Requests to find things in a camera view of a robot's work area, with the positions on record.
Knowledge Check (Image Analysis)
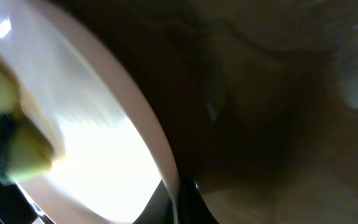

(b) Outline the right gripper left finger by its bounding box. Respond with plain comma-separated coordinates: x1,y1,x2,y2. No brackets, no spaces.
133,180,173,224

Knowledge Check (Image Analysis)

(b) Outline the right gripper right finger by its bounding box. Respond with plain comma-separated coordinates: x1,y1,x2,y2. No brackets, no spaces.
177,178,219,224

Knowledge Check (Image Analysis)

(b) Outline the green yellow sponge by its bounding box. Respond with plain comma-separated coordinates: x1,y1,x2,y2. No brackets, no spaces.
0,58,53,185

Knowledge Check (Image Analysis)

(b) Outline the white plate top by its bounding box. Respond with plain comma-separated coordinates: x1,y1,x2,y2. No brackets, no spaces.
0,0,179,223

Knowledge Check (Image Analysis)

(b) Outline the brown plastic serving tray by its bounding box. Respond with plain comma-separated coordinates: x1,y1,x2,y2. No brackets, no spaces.
58,1,358,223

